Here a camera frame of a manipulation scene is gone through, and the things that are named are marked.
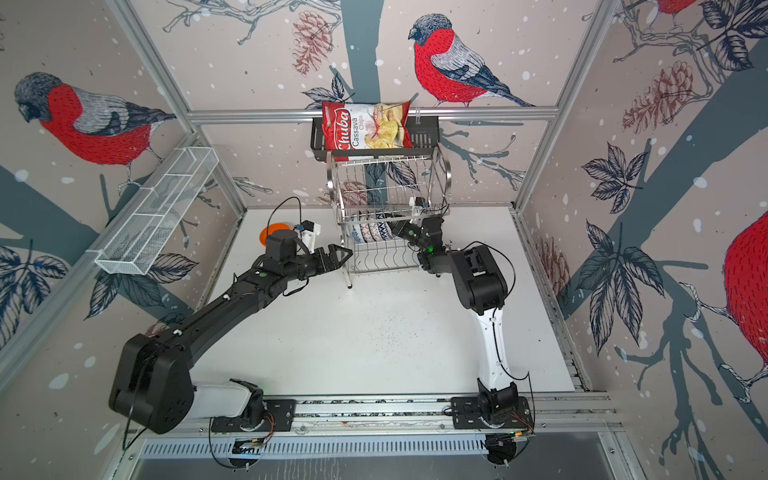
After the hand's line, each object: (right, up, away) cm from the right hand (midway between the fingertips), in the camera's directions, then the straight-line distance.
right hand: (381, 222), depth 98 cm
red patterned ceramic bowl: (-5, -4, 0) cm, 6 cm away
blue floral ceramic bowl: (-8, -4, 0) cm, 9 cm away
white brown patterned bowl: (-2, -3, 0) cm, 4 cm away
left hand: (-10, -10, -17) cm, 22 cm away
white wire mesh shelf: (-59, +2, -20) cm, 63 cm away
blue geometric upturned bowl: (+1, -3, 0) cm, 3 cm away
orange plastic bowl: (-42, -2, +12) cm, 43 cm away
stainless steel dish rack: (0, +8, +25) cm, 26 cm away
